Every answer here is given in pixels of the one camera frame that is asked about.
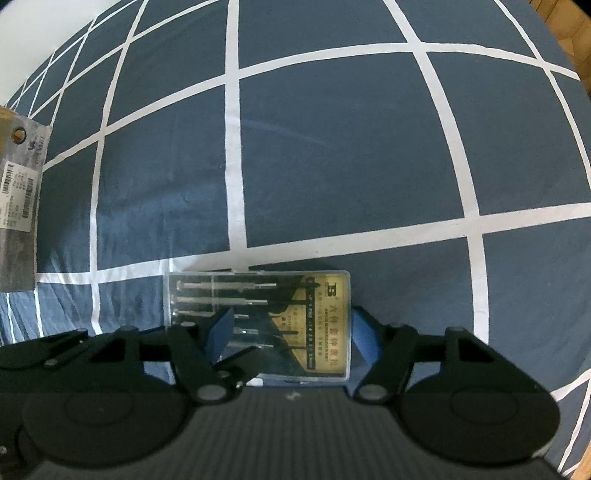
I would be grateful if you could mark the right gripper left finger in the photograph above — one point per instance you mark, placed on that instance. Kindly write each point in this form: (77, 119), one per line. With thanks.
(198, 362)

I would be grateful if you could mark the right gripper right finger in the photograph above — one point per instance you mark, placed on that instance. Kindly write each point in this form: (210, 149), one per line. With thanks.
(389, 350)

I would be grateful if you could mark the clear screwdriver set case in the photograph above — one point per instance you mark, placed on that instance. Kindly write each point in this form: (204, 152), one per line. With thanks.
(299, 320)

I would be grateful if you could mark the navy grid bedsheet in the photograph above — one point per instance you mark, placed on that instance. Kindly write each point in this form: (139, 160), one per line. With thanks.
(439, 151)

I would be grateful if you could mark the open cardboard box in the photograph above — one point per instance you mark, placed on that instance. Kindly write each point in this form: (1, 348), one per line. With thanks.
(24, 144)

